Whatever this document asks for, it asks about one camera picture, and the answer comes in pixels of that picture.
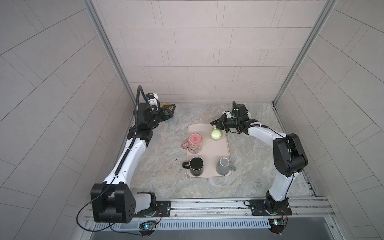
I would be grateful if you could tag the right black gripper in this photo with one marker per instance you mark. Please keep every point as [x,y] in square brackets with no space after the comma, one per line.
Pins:
[217,123]

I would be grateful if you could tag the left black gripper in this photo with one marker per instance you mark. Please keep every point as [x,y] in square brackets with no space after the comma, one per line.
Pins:
[159,111]

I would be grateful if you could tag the light green mug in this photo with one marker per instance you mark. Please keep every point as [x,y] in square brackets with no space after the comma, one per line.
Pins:
[216,134]

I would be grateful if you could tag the pink mug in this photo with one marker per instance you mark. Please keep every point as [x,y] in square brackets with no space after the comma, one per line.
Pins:
[193,144]

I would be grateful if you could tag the black mug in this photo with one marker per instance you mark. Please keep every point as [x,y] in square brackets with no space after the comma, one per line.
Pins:
[195,165]

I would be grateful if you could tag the blue butterfly mug yellow inside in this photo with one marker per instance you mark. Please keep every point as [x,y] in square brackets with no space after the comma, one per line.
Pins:
[169,110]

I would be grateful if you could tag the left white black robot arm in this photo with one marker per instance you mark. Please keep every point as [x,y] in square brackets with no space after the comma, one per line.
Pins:
[112,200]

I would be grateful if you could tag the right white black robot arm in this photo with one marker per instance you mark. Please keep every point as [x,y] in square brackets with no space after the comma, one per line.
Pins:
[288,154]

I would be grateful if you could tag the grey mug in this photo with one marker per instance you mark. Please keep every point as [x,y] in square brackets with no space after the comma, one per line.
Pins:
[224,166]

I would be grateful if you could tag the beige rectangular tray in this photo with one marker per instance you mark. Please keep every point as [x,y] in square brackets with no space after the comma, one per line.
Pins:
[211,153]

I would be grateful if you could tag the right controller circuit board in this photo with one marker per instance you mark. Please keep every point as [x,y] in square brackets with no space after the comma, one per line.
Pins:
[277,226]

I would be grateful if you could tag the controller circuit board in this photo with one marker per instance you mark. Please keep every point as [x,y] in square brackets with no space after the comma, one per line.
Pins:
[147,228]
[277,226]

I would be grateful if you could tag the left controller circuit board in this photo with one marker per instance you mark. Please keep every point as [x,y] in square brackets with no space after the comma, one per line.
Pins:
[147,228]

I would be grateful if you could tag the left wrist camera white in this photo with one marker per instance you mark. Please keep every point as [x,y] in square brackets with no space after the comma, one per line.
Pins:
[152,99]

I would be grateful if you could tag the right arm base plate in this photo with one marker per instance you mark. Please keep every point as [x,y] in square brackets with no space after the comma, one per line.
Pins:
[258,207]

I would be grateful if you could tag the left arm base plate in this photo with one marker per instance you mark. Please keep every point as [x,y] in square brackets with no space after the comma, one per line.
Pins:
[163,208]

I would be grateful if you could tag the aluminium mounting rail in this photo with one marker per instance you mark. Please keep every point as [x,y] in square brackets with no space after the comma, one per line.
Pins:
[227,208]

